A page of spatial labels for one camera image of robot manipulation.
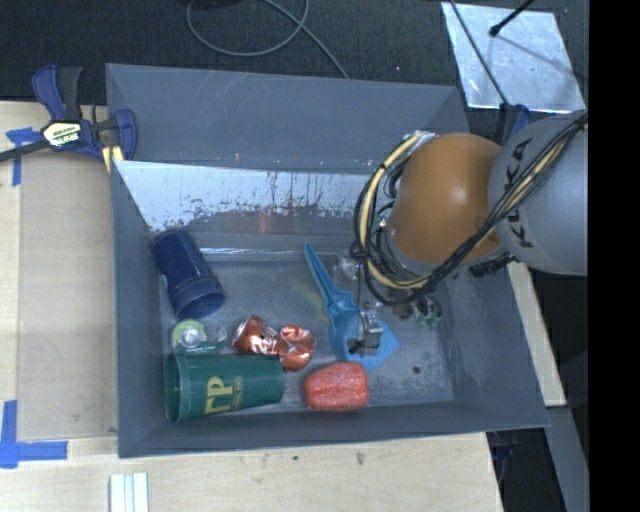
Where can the crushed orange can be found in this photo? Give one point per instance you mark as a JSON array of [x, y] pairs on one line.
[[272, 342]]

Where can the grey metal bin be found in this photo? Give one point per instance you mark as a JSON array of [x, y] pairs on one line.
[[280, 125]]

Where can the green cup with yellow print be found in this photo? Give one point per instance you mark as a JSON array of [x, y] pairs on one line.
[[225, 385]]

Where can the dark blue cup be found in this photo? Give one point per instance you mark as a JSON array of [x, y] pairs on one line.
[[187, 275]]

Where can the pale wood board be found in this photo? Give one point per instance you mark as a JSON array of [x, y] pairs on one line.
[[65, 300]]

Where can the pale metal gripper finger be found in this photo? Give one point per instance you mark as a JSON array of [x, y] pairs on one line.
[[372, 320], [371, 339]]

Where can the blue plastic scraper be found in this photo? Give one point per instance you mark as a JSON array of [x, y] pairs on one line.
[[336, 306]]

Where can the black cylinder on white bracket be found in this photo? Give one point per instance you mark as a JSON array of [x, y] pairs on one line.
[[487, 269]]

